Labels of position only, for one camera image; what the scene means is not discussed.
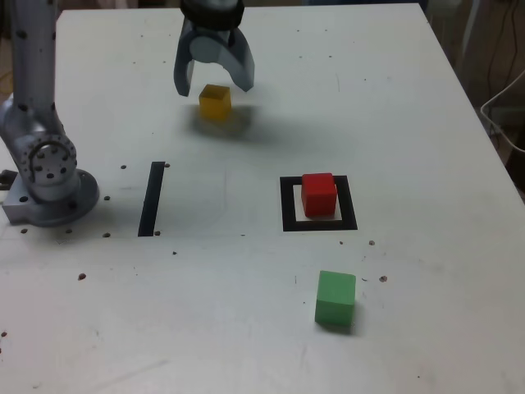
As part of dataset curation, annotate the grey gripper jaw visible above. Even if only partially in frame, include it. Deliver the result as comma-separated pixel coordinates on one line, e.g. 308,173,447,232
172,23,198,98
189,27,257,93

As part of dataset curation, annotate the yellow cube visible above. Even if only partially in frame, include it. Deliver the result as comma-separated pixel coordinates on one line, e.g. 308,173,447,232
199,84,231,122

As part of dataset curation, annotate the red cube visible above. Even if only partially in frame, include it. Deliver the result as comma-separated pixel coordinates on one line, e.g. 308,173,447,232
300,172,338,218

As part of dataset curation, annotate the green cube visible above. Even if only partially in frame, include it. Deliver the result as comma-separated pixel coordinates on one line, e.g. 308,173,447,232
314,269,357,331

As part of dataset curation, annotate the black tape square outline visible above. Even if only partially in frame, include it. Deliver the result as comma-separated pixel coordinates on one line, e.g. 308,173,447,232
279,175,358,233

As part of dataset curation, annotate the black tape strip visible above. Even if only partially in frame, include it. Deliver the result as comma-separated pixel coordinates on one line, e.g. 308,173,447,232
137,161,167,238

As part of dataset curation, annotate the white cable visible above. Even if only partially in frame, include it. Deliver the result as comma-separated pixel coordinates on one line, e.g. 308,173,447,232
480,69,525,155

